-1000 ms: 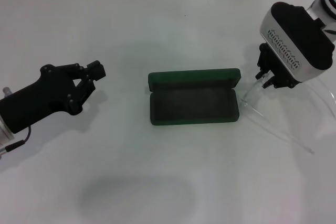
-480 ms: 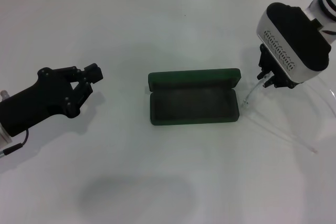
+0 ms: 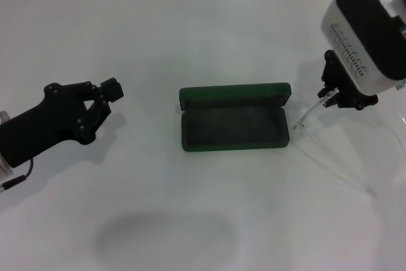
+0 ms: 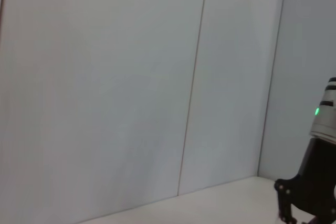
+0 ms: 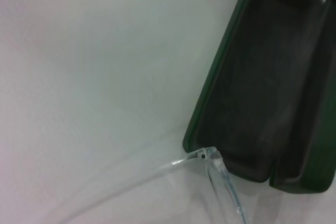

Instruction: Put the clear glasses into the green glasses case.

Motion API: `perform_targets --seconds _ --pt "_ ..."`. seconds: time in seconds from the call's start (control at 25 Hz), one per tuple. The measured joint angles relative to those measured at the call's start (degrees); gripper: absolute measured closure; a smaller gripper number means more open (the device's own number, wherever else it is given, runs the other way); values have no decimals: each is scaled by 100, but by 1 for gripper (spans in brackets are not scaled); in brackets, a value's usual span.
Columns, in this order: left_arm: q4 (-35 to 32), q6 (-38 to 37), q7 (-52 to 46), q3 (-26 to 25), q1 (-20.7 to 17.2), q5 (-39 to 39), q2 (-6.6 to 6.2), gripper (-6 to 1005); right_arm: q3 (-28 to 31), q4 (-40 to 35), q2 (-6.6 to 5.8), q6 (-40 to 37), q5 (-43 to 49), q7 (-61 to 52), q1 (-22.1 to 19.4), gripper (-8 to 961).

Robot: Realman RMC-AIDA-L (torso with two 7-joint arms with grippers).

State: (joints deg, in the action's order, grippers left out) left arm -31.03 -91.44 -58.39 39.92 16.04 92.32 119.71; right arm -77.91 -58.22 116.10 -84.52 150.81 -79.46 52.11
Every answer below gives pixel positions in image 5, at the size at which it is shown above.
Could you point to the green glasses case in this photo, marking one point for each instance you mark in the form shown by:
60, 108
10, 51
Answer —
262, 77

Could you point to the clear plastic glasses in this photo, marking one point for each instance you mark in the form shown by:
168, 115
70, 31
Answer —
212, 155

